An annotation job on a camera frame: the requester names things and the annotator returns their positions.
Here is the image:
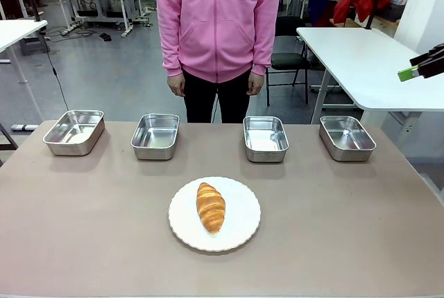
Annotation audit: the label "white desk with white leg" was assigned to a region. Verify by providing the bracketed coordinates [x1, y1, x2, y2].
[0, 19, 49, 123]

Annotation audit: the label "golden brown croissant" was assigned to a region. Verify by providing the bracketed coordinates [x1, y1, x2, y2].
[196, 182, 227, 234]

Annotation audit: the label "pink zip hoodie torso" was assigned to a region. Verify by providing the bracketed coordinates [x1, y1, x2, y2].
[153, 0, 281, 84]

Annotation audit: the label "person's left forearm pink sleeve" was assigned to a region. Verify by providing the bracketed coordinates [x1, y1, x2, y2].
[250, 24, 279, 77]

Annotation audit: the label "large white side table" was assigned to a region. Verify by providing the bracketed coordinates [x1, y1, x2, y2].
[296, 26, 444, 126]

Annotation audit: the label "person's black trousers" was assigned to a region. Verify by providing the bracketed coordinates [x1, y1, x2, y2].
[181, 68, 252, 124]

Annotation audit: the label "thin black cable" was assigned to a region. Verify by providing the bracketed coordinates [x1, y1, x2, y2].
[40, 30, 71, 112]

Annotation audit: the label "white power strip with cord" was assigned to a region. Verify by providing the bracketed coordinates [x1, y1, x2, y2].
[59, 20, 81, 37]

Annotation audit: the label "white scalloped plate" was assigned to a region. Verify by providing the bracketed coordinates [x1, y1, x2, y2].
[168, 177, 262, 252]

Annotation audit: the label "person's right hand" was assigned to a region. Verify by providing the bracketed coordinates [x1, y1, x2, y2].
[166, 75, 187, 98]

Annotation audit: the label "person's left hand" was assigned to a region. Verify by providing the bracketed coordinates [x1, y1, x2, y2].
[246, 73, 266, 97]

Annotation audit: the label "black folding chair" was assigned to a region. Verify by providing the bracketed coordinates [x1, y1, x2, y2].
[265, 16, 314, 107]

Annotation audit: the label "rectangular stainless steel container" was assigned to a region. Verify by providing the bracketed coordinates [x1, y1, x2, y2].
[243, 116, 290, 164]
[42, 109, 105, 157]
[318, 115, 377, 162]
[130, 113, 180, 161]

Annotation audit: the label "person's right forearm pink sleeve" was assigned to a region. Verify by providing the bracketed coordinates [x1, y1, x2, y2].
[160, 24, 184, 78]

